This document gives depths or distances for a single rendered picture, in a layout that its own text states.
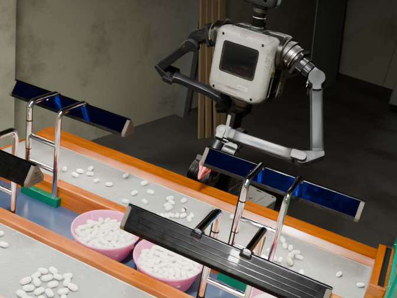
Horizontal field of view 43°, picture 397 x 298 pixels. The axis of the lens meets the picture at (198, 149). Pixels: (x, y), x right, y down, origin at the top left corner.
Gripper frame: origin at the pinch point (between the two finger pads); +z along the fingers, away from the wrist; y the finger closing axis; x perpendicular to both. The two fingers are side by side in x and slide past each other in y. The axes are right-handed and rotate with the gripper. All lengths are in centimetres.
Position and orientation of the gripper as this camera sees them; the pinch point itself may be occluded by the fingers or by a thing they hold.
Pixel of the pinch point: (199, 177)
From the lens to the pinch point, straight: 230.5
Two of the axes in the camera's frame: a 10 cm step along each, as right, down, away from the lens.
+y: 8.8, 3.2, -3.5
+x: 1.7, 4.8, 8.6
